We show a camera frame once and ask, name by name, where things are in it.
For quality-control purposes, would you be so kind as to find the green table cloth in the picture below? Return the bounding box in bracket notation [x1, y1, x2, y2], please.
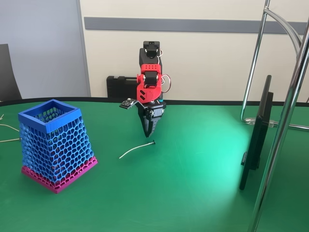
[0, 96, 309, 232]

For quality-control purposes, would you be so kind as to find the blue and magenta lattice basket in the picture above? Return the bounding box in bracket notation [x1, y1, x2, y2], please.
[18, 99, 99, 194]

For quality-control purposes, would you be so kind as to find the chrome tube stand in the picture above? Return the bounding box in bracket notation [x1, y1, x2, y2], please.
[240, 0, 309, 232]

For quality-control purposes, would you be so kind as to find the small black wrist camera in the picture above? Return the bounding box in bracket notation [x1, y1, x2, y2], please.
[119, 98, 141, 110]

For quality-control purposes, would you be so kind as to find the black plastic case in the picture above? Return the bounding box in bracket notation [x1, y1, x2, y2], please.
[106, 75, 140, 99]

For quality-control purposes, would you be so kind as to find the grey wall rail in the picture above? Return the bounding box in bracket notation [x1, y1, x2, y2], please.
[84, 16, 307, 34]

